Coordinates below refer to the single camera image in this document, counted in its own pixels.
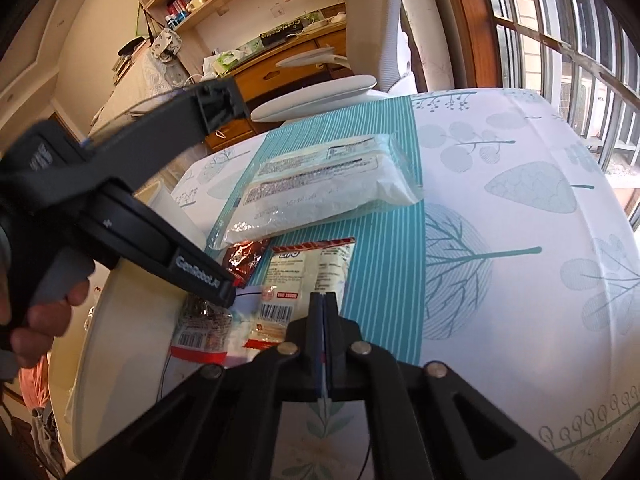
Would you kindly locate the grey office chair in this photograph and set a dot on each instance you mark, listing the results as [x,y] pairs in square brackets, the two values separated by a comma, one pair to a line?
[370,25]

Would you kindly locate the green tissue pack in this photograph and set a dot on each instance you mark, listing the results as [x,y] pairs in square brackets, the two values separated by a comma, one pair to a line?
[230,61]

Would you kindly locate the wooden desk with drawers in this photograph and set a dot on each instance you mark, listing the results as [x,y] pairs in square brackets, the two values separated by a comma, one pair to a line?
[280,70]

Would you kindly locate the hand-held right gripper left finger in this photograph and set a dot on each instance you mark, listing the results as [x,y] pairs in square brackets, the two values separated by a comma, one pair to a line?
[316,340]

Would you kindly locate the red white snack packet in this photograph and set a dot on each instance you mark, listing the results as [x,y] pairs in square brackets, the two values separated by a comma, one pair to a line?
[305,270]

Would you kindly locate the leaf print tablecloth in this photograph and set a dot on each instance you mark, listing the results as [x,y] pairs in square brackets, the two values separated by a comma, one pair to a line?
[500,260]

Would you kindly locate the white plastic basket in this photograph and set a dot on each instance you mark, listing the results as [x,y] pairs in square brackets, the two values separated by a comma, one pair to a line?
[125,360]

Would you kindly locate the small brown snack packet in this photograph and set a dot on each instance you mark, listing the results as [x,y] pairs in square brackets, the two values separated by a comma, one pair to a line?
[245,262]

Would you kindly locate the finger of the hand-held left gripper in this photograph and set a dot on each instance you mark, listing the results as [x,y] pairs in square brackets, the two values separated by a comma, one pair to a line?
[165,122]
[195,272]

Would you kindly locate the clear red label snack packet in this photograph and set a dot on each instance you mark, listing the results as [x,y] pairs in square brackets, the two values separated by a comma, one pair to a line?
[200,335]

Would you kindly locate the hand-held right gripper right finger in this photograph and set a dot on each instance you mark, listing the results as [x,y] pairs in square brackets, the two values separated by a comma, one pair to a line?
[330,345]

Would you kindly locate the person's left hand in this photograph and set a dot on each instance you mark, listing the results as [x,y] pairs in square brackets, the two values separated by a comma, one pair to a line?
[50,320]

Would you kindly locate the large clear white-filled packet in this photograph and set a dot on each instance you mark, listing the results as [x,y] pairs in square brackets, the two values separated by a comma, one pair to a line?
[325,185]

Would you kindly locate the window grille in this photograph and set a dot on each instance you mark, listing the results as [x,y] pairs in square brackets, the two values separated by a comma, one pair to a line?
[575,35]

